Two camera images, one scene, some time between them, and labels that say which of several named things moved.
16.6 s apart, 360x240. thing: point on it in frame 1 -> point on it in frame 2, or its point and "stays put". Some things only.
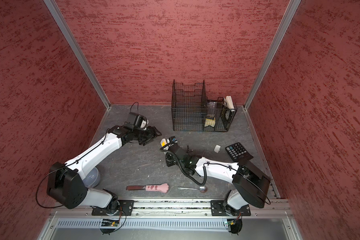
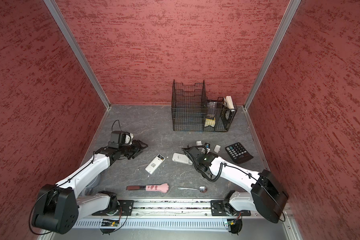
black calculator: [237, 152] stays put
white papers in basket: [228, 102] stays put
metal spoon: [202, 189] stays put
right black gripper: [168, 157] -> [195, 164]
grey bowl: [93, 179] stays put
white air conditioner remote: [163, 142] -> [156, 161]
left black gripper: [152, 134] -> [138, 147]
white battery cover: [217, 148] stays put
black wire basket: [192, 111] stays put
